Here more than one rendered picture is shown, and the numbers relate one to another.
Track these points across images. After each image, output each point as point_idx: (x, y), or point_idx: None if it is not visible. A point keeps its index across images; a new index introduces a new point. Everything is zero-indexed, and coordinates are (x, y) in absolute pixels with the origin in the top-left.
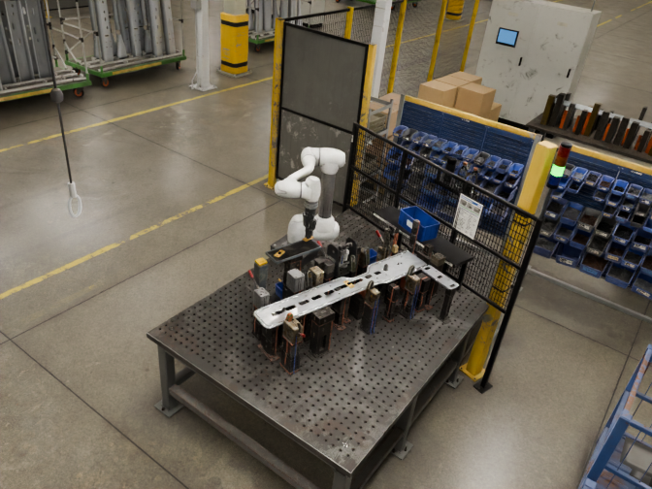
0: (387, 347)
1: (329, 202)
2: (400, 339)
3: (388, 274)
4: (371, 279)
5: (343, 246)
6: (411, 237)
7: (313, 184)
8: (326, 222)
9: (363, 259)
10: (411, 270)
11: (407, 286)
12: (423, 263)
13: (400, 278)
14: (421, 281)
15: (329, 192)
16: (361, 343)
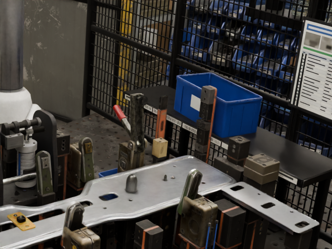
0: None
1: (13, 52)
2: None
3: (137, 199)
4: (73, 202)
5: (15, 125)
6: (200, 128)
7: None
8: (9, 100)
9: (77, 168)
10: (194, 184)
11: (184, 229)
12: (227, 178)
13: (173, 218)
14: (222, 218)
15: (11, 27)
16: None
